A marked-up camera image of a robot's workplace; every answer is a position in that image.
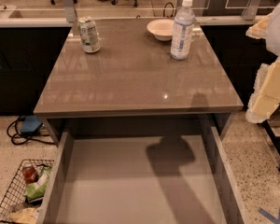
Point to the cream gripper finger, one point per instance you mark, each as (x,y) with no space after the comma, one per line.
(259,29)
(266,96)

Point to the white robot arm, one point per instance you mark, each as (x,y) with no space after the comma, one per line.
(273,34)

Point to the grey cabinet with glossy top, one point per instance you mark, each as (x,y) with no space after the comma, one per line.
(133,74)

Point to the open grey top drawer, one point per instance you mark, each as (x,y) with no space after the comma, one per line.
(176,178)

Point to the red can in basket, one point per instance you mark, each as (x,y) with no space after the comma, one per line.
(29,173)

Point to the clear plastic water bottle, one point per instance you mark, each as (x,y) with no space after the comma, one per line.
(182,31)

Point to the white bowl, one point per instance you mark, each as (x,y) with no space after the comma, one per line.
(162,29)

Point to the blue floor tape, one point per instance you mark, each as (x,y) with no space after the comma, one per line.
(273,219)

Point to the blue foot pedal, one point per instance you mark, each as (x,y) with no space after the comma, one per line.
(31,124)

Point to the green snack bag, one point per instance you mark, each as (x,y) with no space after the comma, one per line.
(37,183)

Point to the yellow snack bag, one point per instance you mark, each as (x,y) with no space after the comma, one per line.
(25,216)

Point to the grey metal post right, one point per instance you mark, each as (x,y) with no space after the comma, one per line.
(250,12)

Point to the grey metal post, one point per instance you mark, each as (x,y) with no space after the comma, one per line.
(250,12)
(70,11)

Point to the grey metal post left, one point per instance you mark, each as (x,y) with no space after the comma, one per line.
(70,11)

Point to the black wire basket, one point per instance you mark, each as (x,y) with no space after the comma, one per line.
(14,199)

